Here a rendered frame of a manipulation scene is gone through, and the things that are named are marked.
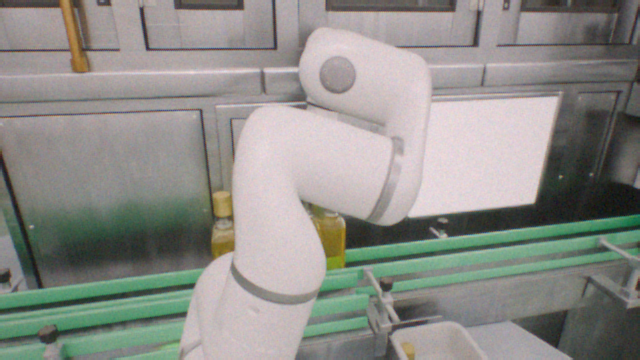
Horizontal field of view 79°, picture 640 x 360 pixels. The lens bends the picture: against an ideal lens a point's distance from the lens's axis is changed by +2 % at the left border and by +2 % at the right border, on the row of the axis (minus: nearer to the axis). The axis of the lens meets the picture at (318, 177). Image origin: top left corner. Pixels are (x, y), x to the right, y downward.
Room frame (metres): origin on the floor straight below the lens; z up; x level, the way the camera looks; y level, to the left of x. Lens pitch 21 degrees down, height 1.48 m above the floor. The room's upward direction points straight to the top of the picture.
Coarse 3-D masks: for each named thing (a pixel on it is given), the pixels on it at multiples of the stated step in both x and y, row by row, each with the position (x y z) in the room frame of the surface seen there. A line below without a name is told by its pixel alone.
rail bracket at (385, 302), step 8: (368, 272) 0.73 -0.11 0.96; (384, 280) 0.64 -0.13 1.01; (392, 280) 0.64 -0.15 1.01; (376, 288) 0.68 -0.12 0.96; (384, 288) 0.63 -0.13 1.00; (384, 296) 0.63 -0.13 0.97; (384, 304) 0.63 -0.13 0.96; (392, 304) 0.63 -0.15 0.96; (384, 312) 0.63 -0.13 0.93; (392, 312) 0.60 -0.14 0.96; (376, 320) 0.64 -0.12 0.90; (384, 320) 0.63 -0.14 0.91; (392, 320) 0.59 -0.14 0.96; (384, 328) 0.63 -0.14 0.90
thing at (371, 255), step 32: (576, 224) 0.96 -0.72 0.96; (608, 224) 0.99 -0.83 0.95; (352, 256) 0.81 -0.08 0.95; (384, 256) 0.83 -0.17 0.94; (416, 256) 0.86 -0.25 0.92; (64, 288) 0.67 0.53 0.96; (96, 288) 0.69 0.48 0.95; (128, 288) 0.70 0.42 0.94; (160, 288) 0.72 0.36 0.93; (192, 288) 0.73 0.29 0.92
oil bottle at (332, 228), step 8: (320, 216) 0.77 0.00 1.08; (328, 216) 0.75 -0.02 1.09; (336, 216) 0.75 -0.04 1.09; (320, 224) 0.75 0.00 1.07; (328, 224) 0.74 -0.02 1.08; (336, 224) 0.74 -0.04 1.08; (344, 224) 0.75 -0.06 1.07; (320, 232) 0.74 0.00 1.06; (328, 232) 0.74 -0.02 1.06; (336, 232) 0.74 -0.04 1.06; (344, 232) 0.75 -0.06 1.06; (320, 240) 0.74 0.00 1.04; (328, 240) 0.74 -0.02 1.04; (336, 240) 0.74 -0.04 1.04; (344, 240) 0.75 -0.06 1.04; (328, 248) 0.74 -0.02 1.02; (336, 248) 0.74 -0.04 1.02; (344, 248) 0.75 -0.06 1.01; (328, 256) 0.74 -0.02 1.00; (336, 256) 0.74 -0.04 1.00; (344, 256) 0.75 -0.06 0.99; (328, 264) 0.74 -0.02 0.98; (336, 264) 0.74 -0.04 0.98; (344, 264) 0.75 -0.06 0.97
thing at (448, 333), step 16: (400, 336) 0.68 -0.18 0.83; (416, 336) 0.68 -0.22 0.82; (432, 336) 0.69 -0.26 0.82; (448, 336) 0.70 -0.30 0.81; (464, 336) 0.67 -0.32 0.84; (400, 352) 0.62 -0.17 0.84; (416, 352) 0.68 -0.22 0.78; (432, 352) 0.69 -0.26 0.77; (448, 352) 0.69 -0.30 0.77; (464, 352) 0.66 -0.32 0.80; (480, 352) 0.62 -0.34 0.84
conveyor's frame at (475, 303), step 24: (600, 264) 0.89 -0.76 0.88; (624, 264) 0.89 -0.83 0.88; (432, 288) 0.78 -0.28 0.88; (456, 288) 0.78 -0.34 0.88; (480, 288) 0.79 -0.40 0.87; (504, 288) 0.81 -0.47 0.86; (528, 288) 0.82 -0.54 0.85; (552, 288) 0.84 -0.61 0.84; (576, 288) 0.86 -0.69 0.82; (408, 312) 0.75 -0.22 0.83; (432, 312) 0.77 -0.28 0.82; (456, 312) 0.78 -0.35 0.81; (480, 312) 0.80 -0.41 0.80; (504, 312) 0.81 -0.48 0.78; (528, 312) 0.83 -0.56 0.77; (336, 336) 0.62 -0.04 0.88; (360, 336) 0.63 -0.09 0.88
